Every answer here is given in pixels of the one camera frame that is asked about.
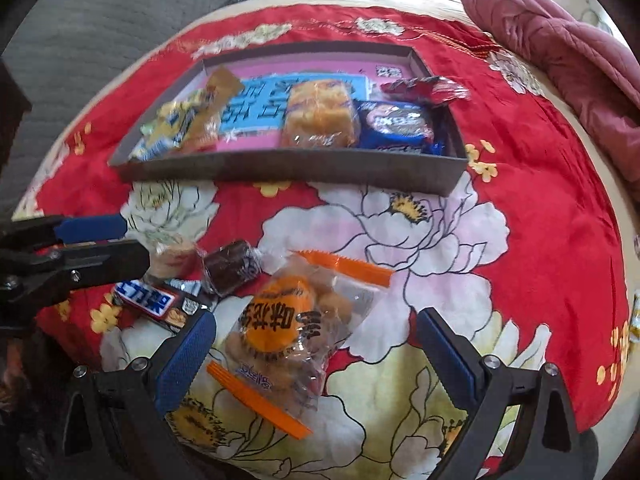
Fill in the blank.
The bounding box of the black snickers bar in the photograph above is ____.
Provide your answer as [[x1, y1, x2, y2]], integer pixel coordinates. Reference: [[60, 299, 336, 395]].
[[113, 278, 210, 332]]

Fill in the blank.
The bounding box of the orange clear biscuit bag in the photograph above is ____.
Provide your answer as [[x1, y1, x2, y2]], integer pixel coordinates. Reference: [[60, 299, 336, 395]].
[[206, 250, 393, 440]]

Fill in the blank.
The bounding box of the small brown cake packet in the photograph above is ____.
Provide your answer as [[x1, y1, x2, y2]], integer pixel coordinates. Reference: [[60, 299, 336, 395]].
[[202, 240, 262, 298]]

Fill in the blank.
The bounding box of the yellow snack packet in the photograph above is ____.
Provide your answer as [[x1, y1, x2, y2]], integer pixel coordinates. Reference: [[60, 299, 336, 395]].
[[129, 67, 244, 162]]

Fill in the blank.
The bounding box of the blue oreo cookie packet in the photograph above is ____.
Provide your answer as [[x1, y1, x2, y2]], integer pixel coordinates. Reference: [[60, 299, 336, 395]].
[[356, 101, 446, 155]]

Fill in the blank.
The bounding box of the orange bread cake packet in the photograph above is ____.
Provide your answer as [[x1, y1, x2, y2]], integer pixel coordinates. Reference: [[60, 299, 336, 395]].
[[280, 79, 360, 148]]

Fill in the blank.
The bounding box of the red candy wrapper packet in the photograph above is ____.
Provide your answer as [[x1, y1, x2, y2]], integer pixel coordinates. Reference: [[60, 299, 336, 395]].
[[381, 76, 470, 106]]

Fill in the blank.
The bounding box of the red floral blanket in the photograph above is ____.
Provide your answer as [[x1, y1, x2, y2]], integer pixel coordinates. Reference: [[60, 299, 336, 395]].
[[12, 3, 633, 480]]

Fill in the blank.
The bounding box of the pink and blue book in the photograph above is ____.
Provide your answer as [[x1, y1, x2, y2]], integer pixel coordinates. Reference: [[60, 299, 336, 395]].
[[174, 58, 421, 152]]

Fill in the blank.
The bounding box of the grey quilted headboard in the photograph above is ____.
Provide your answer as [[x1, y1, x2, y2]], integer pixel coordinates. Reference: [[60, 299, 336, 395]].
[[1, 0, 229, 218]]

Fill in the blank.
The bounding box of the grey cardboard box tray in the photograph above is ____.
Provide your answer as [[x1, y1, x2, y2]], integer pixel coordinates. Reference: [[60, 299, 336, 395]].
[[108, 41, 466, 196]]

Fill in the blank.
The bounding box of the pink quilted comforter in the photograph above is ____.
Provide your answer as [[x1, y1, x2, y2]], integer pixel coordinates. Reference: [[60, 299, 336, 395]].
[[461, 0, 639, 195]]

